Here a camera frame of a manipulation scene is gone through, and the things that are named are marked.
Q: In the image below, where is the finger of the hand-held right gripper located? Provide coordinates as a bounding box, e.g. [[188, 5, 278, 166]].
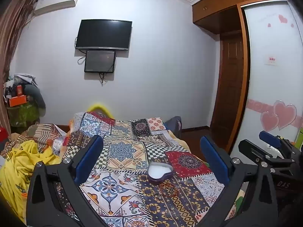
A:
[[259, 131, 295, 150], [238, 140, 294, 168]]

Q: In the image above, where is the yellow cloth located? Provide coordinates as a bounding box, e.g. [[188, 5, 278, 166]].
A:
[[0, 139, 61, 221]]

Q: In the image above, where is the brown wooden door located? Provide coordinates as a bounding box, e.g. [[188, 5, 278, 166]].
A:
[[210, 33, 247, 136]]

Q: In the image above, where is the pile of clutter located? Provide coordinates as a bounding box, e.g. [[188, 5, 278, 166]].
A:
[[3, 73, 46, 133]]

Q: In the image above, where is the yellow fleece blanket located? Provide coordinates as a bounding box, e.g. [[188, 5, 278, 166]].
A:
[[167, 131, 190, 152]]

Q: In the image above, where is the large black wall television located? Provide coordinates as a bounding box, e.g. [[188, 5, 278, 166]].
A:
[[75, 19, 132, 51]]

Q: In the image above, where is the white air conditioner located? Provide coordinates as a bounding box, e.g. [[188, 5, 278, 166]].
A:
[[34, 0, 80, 17]]

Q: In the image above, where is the grey garment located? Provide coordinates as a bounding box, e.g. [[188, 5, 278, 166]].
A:
[[25, 84, 46, 117]]

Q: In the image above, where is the red object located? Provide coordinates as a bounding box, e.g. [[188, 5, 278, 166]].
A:
[[0, 126, 10, 143]]

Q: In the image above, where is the orange box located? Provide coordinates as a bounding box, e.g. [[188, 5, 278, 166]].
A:
[[9, 95, 28, 107]]

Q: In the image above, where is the white paper label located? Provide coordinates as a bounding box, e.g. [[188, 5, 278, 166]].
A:
[[264, 54, 278, 65]]

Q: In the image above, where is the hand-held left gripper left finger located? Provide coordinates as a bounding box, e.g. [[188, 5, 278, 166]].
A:
[[26, 135, 104, 227]]

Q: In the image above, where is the wooden overhead cabinet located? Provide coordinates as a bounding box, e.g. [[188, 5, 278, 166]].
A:
[[192, 0, 288, 35]]

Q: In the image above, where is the striped brown orange blanket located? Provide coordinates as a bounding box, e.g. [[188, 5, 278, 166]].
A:
[[0, 122, 70, 157]]

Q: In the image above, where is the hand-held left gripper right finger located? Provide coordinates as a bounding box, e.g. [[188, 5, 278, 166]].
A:
[[200, 136, 278, 227]]

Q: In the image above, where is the striped brown curtain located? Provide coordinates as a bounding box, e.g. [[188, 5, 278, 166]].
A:
[[0, 0, 38, 133]]

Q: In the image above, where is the green patterned cloth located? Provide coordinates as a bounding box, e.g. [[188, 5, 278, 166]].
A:
[[9, 103, 40, 127]]

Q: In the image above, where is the colourful patchwork blanket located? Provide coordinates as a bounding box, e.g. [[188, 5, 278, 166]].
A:
[[52, 111, 239, 227]]

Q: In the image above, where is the purple heart-shaped jewelry box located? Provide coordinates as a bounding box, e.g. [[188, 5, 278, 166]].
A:
[[148, 162, 174, 185]]

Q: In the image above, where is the red cord bracelet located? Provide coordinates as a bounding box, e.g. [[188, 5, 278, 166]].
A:
[[159, 182, 175, 191]]

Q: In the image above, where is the yellow fuzzy object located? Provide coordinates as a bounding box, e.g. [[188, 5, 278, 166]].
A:
[[87, 103, 114, 119]]

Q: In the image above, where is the small black wall monitor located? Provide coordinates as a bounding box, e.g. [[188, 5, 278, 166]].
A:
[[84, 50, 116, 73]]

